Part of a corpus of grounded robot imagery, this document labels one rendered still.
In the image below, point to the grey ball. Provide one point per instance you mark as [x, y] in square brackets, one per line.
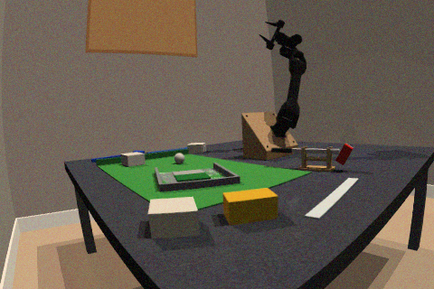
[179, 158]

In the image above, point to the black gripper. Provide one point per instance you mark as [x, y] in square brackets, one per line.
[270, 44]

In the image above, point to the white flat strip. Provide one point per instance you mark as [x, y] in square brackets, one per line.
[318, 211]

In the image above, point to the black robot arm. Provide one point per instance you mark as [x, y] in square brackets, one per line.
[290, 109]

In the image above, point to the green flat mat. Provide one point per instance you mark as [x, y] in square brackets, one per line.
[142, 180]

